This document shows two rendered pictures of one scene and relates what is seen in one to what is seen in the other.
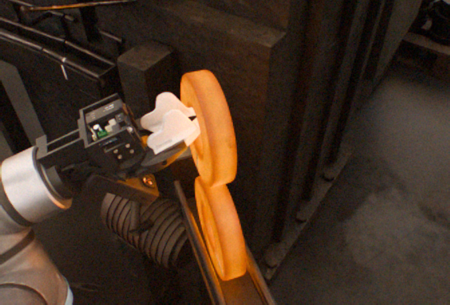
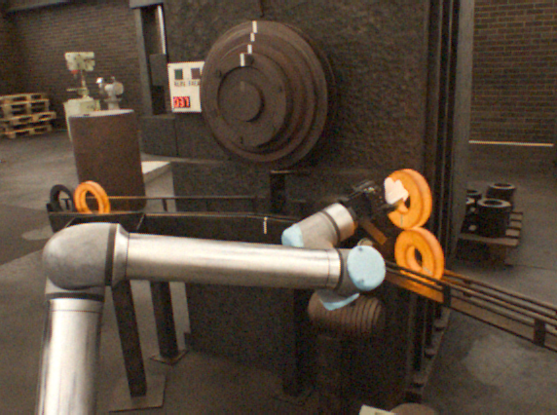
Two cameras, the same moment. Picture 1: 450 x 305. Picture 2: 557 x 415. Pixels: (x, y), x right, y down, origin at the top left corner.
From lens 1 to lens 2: 0.92 m
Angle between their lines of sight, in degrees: 27
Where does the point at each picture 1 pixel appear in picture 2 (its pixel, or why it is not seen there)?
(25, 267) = not seen: hidden behind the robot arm
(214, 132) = (421, 185)
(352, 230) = (471, 363)
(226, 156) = (427, 198)
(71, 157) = (357, 203)
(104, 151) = (373, 197)
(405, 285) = (527, 390)
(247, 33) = not seen: hidden behind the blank
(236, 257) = (438, 256)
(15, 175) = (334, 210)
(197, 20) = (365, 173)
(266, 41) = not seen: hidden behind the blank
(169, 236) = (369, 306)
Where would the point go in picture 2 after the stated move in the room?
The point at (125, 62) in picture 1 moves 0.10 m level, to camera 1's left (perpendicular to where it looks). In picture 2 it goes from (325, 201) to (294, 204)
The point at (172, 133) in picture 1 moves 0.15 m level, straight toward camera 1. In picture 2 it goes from (396, 194) to (430, 209)
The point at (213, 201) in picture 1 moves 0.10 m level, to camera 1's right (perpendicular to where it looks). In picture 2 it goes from (420, 231) to (456, 228)
